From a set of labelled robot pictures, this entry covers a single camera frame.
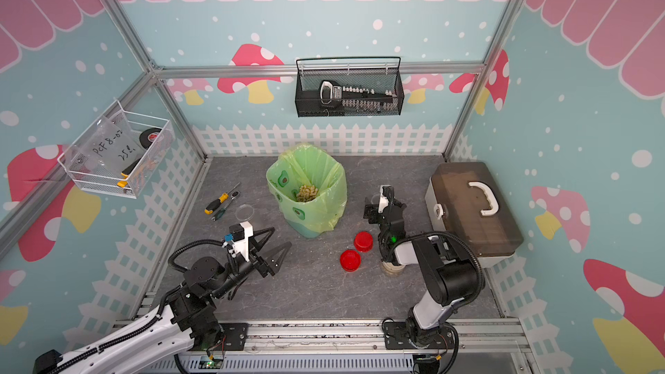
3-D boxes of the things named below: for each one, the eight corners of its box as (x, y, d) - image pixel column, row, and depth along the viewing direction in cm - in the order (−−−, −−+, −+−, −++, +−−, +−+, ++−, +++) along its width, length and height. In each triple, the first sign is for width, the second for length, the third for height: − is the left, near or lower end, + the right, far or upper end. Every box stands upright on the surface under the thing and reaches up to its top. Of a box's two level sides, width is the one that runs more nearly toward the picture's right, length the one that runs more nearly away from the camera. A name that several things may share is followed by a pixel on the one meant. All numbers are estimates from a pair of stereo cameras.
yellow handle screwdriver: (205, 213, 104) (203, 210, 102) (236, 183, 113) (234, 180, 111) (210, 215, 103) (207, 212, 101) (240, 185, 113) (238, 182, 111)
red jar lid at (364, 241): (354, 252, 93) (354, 249, 91) (353, 234, 97) (353, 231, 96) (373, 252, 93) (374, 249, 91) (372, 234, 97) (372, 231, 96)
